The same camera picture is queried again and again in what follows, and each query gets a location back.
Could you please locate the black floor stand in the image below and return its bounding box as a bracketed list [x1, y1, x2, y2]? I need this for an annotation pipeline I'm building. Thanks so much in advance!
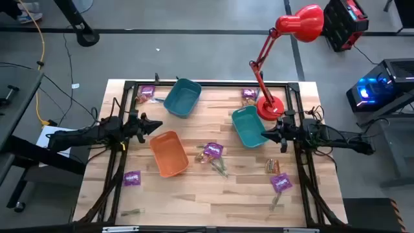
[53, 0, 100, 48]

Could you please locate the black metal table frame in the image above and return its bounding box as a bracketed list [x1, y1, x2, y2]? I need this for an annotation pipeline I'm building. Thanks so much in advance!
[77, 80, 347, 227]

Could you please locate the black computer with blue light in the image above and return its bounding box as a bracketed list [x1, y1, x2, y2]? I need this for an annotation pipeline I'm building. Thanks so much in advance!
[345, 58, 414, 113]

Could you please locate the white paper sheet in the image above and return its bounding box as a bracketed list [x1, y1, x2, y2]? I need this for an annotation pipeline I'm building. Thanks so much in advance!
[35, 125, 77, 168]

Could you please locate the black clamp handle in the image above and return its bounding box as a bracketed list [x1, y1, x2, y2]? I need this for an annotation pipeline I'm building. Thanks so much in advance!
[0, 84, 20, 107]

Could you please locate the black desk leg frame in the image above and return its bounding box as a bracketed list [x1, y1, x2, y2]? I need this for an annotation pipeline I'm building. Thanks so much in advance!
[0, 135, 87, 213]

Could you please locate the orange plastic bin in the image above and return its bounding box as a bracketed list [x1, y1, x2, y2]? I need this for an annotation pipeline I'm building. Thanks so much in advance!
[149, 130, 190, 178]

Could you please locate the teal plastic bin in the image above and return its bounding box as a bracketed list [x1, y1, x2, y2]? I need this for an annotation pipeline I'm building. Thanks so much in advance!
[163, 78, 202, 119]
[231, 105, 270, 150]

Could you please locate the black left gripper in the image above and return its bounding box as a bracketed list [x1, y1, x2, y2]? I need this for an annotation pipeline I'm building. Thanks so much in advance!
[124, 111, 164, 144]

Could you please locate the red black tool case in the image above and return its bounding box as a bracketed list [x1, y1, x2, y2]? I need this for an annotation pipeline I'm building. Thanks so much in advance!
[323, 0, 370, 52]

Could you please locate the red desk lamp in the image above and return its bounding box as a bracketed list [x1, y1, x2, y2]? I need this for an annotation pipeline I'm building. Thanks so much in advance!
[248, 3, 325, 122]

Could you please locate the black box with hazard stripe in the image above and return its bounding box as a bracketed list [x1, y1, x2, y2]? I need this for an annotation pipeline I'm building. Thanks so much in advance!
[342, 197, 404, 232]

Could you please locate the person's shoe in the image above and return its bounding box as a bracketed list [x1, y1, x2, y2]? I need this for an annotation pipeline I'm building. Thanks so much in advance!
[16, 11, 43, 24]
[17, 1, 40, 12]

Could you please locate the yellow cable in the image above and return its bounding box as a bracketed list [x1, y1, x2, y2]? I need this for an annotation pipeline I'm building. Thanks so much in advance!
[17, 0, 51, 126]

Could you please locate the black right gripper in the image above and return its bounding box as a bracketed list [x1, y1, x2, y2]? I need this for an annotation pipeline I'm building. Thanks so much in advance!
[261, 116, 303, 153]

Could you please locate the gray metal computer stand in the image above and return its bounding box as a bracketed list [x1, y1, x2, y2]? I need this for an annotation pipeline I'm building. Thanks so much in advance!
[355, 93, 414, 188]

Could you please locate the gray desk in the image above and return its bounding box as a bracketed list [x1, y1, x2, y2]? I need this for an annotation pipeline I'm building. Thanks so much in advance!
[0, 69, 45, 153]

